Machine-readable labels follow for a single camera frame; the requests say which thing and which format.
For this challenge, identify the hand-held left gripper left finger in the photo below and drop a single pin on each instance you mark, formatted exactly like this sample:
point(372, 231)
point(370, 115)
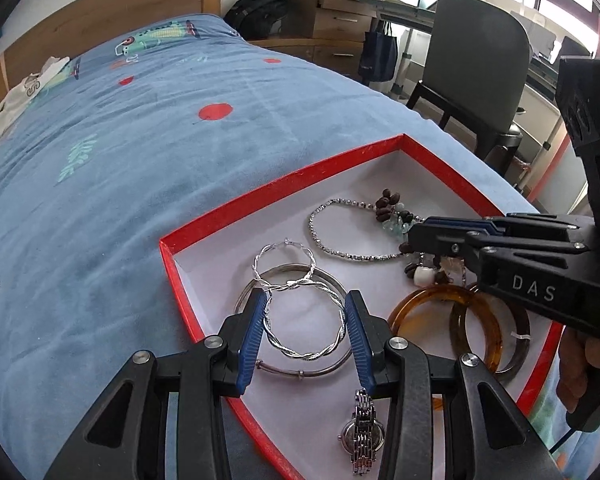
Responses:
point(250, 345)

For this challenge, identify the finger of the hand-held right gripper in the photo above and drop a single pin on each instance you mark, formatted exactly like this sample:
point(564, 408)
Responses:
point(530, 227)
point(435, 242)

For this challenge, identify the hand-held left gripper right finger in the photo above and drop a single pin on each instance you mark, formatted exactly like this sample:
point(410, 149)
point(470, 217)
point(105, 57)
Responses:
point(362, 345)

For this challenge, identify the twisted silver hoop earring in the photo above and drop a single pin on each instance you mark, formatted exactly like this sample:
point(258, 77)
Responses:
point(290, 286)
point(305, 355)

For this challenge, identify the amber bangle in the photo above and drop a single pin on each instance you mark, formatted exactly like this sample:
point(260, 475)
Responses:
point(405, 307)

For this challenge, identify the thin silver bangle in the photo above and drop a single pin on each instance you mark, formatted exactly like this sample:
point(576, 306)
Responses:
point(300, 374)

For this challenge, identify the red box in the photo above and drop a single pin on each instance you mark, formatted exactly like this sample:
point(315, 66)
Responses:
point(215, 280)

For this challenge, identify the silver link watch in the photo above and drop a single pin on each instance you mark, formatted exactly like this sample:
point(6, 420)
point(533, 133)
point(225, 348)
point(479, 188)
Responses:
point(362, 440)

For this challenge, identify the person's right hand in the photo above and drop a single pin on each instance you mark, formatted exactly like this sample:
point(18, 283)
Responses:
point(572, 365)

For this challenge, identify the dark brown bangle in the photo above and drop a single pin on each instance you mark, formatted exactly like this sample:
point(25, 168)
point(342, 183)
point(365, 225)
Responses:
point(522, 320)

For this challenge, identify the black monitor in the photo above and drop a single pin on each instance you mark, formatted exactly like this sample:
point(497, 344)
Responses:
point(575, 49)

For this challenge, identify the grey office chair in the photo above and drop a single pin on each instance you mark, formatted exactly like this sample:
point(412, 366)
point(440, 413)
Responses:
point(475, 60)

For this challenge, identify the dark blue bag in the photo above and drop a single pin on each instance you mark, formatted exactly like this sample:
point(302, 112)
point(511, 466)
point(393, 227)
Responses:
point(378, 52)

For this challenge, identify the glass desk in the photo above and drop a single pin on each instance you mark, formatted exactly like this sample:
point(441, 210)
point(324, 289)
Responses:
point(405, 10)

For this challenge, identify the wooden drawer cabinet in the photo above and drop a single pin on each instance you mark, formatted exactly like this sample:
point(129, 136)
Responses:
point(330, 15)

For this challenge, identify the black backpack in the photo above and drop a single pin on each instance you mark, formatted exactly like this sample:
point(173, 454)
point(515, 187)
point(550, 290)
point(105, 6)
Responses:
point(257, 12)

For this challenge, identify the white clothing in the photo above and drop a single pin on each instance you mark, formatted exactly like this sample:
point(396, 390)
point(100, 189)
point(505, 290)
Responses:
point(15, 105)

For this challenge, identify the wooden headboard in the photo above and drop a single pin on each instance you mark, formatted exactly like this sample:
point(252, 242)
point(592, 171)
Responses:
point(105, 15)

